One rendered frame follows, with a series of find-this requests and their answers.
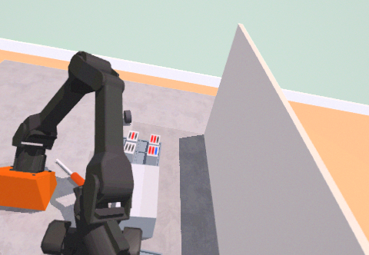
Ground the orange-handled screwdriver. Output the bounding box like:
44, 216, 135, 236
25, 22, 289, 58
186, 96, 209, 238
56, 158, 84, 186

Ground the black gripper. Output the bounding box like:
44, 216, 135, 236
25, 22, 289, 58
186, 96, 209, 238
41, 220, 143, 255

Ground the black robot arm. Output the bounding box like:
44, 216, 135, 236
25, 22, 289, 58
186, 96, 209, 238
9, 51, 134, 255

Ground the white rectangular box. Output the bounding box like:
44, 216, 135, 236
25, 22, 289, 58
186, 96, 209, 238
119, 164, 159, 237

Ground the white tile with red stripes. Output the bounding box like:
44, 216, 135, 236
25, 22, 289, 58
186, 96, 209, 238
148, 134, 161, 146

